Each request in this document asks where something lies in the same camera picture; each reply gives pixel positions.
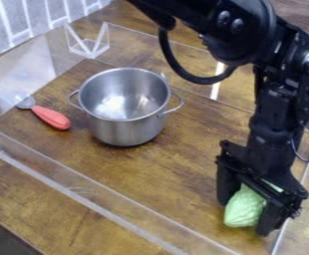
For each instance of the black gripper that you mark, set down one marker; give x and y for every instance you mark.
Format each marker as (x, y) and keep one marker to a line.
(260, 165)

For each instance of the green bitter gourd toy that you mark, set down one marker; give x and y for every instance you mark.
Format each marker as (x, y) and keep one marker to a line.
(243, 208)

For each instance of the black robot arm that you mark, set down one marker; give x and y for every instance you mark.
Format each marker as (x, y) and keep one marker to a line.
(243, 33)

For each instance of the silver metal pot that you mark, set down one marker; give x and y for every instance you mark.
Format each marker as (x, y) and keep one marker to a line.
(125, 102)

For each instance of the red handled spatula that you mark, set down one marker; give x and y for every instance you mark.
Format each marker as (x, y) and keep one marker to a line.
(53, 118)

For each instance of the clear acrylic triangle bracket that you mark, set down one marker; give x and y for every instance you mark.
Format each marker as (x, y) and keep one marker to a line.
(88, 48)

